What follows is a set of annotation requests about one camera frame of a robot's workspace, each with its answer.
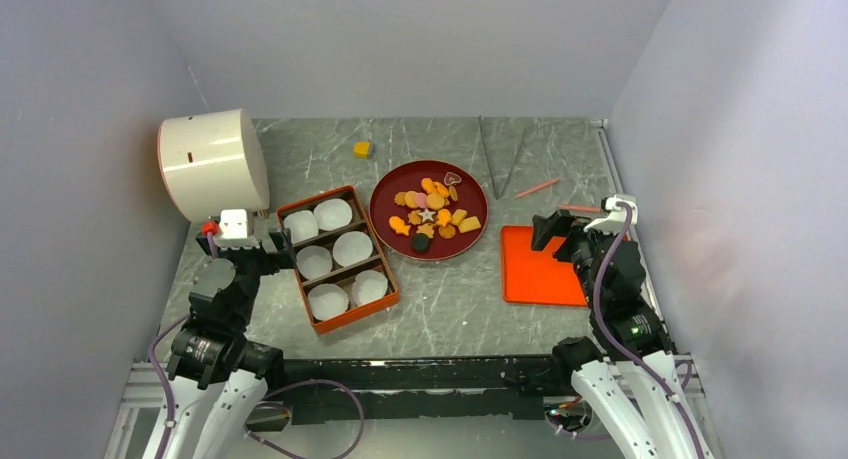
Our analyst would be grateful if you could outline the metal tongs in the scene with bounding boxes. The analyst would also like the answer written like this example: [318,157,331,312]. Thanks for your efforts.
[478,116,533,199]

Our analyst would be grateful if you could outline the black round cookie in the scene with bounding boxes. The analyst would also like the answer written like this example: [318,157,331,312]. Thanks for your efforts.
[411,233,431,253]

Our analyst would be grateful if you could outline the yellow rectangular cookie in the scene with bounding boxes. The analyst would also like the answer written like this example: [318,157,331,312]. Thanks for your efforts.
[457,216,482,233]

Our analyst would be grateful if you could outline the orange round cookie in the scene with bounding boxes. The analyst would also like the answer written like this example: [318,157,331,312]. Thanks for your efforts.
[426,193,445,210]
[404,191,420,209]

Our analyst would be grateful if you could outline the yellow cube block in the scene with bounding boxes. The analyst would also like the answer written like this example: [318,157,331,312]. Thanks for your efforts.
[353,141,374,159]

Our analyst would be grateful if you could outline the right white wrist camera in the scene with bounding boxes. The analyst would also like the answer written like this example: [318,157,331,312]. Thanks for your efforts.
[583,194,639,234]

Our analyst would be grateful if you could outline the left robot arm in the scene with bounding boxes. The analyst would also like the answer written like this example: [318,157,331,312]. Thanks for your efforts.
[143,229,296,458]

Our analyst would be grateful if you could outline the orange fish cookie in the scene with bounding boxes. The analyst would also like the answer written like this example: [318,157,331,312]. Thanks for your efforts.
[388,216,411,236]

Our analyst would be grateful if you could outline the white paper cup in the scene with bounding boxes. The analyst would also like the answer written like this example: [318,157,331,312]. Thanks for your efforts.
[307,284,350,321]
[332,231,374,268]
[313,198,353,231]
[283,209,319,244]
[296,245,333,281]
[351,270,389,307]

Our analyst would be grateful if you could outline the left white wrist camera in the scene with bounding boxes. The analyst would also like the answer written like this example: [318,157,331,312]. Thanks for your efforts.
[199,209,260,256]

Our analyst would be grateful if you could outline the heart outline cookie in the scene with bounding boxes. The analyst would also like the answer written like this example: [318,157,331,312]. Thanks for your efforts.
[443,172,462,186]

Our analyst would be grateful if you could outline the orange flat tray lid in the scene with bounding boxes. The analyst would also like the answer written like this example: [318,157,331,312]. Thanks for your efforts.
[500,225,587,308]

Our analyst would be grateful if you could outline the orange chopstick upper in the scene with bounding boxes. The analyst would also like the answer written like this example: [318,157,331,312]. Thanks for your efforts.
[514,178,560,199]

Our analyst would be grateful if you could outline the white star cookie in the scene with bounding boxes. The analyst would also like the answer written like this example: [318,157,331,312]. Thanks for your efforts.
[416,208,437,225]

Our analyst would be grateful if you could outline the orange chopstick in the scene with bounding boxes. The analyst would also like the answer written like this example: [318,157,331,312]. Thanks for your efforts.
[559,204,602,214]
[514,178,560,199]

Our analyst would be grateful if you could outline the white cylindrical container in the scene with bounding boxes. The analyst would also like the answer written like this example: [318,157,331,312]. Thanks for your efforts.
[157,109,270,223]

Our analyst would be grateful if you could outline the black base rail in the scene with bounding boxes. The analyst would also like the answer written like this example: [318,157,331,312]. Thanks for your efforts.
[269,354,576,425]

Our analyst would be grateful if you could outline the orange chopstick lower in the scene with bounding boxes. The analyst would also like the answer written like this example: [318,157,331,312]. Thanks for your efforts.
[559,204,602,214]

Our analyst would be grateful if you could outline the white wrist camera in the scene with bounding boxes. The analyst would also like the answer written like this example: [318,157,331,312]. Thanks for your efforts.
[583,194,639,234]
[199,209,260,256]

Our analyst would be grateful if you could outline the orange compartment box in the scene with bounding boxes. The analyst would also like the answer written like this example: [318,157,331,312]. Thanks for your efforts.
[276,185,399,334]

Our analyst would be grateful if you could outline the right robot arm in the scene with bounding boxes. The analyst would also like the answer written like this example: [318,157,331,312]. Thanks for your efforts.
[531,198,713,458]

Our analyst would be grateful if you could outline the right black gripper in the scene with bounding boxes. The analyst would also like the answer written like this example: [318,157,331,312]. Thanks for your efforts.
[530,207,621,308]

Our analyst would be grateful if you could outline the dark red round plate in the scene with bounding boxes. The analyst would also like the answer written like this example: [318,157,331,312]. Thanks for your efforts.
[368,160,488,261]

